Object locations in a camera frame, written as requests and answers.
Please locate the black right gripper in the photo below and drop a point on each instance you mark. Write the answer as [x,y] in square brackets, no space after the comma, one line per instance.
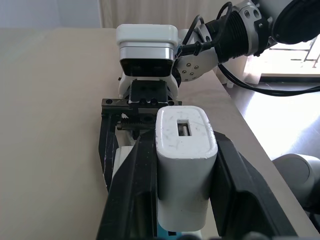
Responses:
[148,91]

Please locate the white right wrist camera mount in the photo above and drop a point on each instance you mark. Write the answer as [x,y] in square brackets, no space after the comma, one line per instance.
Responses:
[146,50]

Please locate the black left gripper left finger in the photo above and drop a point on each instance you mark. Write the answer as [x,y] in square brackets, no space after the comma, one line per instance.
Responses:
[130,190]

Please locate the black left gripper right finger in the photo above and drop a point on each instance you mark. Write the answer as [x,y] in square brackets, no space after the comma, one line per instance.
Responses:
[250,190]

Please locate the silver robot body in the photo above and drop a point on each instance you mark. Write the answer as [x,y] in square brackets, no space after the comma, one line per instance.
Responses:
[300,180]

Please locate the white USB charger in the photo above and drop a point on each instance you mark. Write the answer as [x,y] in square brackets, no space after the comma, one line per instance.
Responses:
[185,170]

